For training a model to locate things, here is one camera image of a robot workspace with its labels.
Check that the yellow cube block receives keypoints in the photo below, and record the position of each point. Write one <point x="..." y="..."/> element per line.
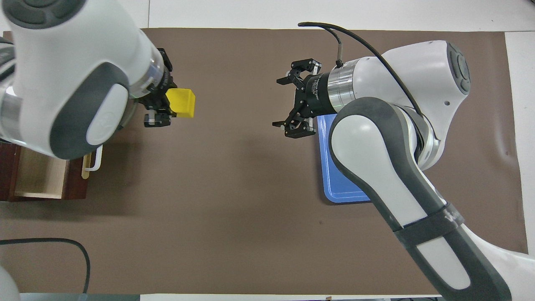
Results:
<point x="182" y="102"/>

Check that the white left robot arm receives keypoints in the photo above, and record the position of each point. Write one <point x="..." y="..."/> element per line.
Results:
<point x="62" y="62"/>

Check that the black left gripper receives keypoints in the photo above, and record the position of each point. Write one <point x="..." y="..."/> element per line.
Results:
<point x="156" y="100"/>

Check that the dark wooden drawer cabinet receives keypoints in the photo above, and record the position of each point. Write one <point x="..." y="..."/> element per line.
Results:
<point x="6" y="175"/>

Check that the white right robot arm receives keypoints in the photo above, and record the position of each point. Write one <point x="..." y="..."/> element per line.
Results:
<point x="376" y="146"/>

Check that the blue plastic tray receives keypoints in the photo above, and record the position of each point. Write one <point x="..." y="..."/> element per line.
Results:
<point x="334" y="175"/>

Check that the brown paper table mat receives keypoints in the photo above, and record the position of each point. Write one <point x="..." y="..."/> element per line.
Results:
<point x="234" y="209"/>

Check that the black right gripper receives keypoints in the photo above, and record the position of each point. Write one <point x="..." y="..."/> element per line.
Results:
<point x="319" y="96"/>

